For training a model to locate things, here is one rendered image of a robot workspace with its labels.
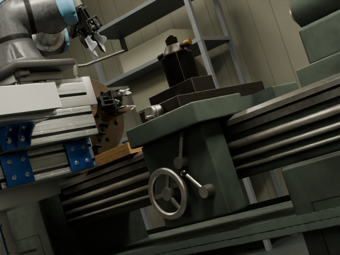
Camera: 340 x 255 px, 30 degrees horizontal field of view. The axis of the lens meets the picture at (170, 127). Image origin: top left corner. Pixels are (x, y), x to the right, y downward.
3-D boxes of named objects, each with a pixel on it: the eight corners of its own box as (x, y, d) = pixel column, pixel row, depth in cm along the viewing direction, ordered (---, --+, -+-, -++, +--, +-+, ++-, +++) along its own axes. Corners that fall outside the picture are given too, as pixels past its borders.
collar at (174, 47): (159, 59, 201) (156, 50, 202) (175, 57, 207) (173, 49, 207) (175, 50, 196) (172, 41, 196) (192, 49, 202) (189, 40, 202)
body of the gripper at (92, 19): (92, 33, 258) (77, 7, 256) (81, 41, 264) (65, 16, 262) (103, 27, 263) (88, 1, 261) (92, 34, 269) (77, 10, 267)
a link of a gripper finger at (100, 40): (111, 48, 265) (97, 31, 262) (102, 53, 269) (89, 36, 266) (115, 44, 267) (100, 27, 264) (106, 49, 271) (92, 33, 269)
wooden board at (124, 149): (80, 173, 230) (77, 163, 230) (149, 155, 256) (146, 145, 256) (130, 154, 209) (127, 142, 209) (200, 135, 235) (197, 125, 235)
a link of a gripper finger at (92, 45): (99, 54, 260) (90, 34, 259) (91, 59, 264) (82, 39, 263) (104, 52, 262) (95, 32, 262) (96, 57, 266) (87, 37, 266)
